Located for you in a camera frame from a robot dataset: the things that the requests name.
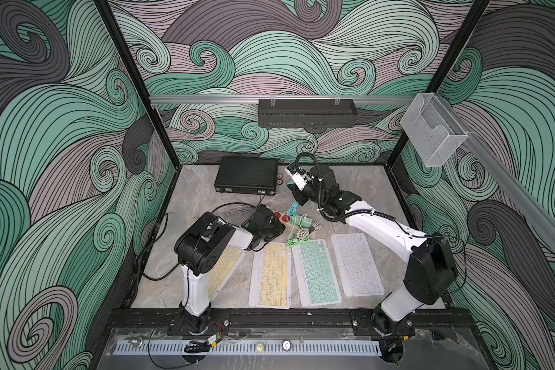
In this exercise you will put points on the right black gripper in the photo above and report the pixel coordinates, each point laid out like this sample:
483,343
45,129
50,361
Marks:
300,199

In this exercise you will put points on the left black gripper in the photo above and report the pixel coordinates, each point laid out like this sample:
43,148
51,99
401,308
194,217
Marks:
277,231

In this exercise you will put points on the teal charger plug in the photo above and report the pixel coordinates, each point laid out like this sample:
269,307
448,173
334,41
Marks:
291,185

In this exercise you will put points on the yellow wireless keyboard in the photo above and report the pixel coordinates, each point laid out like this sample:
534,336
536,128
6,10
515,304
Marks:
271,278
223,270

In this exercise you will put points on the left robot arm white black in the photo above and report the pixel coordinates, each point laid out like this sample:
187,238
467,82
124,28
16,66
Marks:
200,247

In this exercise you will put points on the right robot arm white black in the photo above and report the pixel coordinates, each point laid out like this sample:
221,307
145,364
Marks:
430,265

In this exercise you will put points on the black computer box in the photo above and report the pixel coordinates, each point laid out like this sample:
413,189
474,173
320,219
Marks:
247,175

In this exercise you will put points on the black wall shelf tray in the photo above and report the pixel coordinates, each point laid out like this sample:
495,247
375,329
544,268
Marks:
306,113

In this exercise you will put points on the green wireless keyboard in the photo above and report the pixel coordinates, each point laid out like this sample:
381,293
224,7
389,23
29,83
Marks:
317,282

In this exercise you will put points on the white wireless keyboard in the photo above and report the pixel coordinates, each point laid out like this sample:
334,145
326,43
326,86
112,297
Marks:
357,267

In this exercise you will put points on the clear acrylic wall holder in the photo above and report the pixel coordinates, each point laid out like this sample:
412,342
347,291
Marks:
433,128

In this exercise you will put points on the white slotted cable duct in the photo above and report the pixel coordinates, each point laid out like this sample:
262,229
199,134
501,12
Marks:
280,347

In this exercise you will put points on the aluminium wall rail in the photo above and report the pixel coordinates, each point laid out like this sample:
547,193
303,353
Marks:
253,99

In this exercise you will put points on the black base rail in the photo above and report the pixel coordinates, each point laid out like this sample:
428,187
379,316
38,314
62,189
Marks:
361,321

